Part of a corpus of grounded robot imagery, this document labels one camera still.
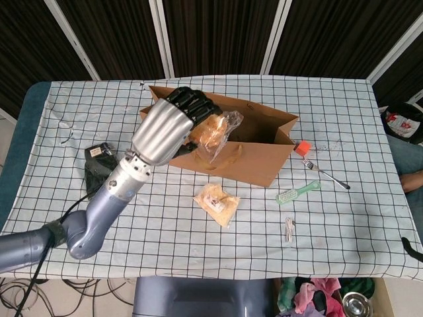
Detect green brush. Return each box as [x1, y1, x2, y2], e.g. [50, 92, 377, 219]
[276, 180, 322, 205]

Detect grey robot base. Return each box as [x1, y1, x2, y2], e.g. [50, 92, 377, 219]
[132, 276, 275, 317]

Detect round bun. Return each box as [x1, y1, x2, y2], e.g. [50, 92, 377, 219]
[191, 110, 245, 164]

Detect brown paper bag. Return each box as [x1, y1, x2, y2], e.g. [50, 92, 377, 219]
[138, 85, 301, 188]

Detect black packaged item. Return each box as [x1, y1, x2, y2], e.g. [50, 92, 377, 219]
[83, 142, 119, 195]

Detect red white plastic bag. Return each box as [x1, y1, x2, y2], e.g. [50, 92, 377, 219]
[385, 111, 418, 138]

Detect metal bowl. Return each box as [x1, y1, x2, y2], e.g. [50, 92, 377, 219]
[342, 292, 371, 317]

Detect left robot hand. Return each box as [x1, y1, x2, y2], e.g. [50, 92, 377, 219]
[131, 86, 221, 166]

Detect cardboard box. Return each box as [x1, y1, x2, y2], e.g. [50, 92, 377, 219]
[274, 277, 397, 317]

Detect metal fork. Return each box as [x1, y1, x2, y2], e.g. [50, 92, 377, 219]
[302, 158, 351, 191]

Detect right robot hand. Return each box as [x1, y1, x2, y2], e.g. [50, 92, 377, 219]
[401, 236, 423, 262]

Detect person's jeans leg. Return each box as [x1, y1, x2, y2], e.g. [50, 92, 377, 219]
[387, 135, 423, 176]

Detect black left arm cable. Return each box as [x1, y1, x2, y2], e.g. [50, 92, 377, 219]
[15, 193, 92, 317]

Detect orange cube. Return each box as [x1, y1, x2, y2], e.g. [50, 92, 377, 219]
[293, 140, 313, 157]

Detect green cloth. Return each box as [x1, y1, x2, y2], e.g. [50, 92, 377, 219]
[277, 277, 297, 311]

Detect blue table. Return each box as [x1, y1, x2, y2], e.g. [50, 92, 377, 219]
[0, 81, 52, 229]

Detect beige snack packet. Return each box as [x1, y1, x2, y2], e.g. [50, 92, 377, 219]
[192, 184, 241, 228]

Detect person's hand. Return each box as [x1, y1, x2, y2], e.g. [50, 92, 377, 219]
[399, 173, 423, 194]

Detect black floor cables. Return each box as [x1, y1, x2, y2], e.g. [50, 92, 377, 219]
[0, 279, 136, 317]

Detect dark folding partition screen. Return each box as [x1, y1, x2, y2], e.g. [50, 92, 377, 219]
[0, 0, 423, 120]

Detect pink cloth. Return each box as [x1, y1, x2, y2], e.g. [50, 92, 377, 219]
[293, 277, 344, 317]

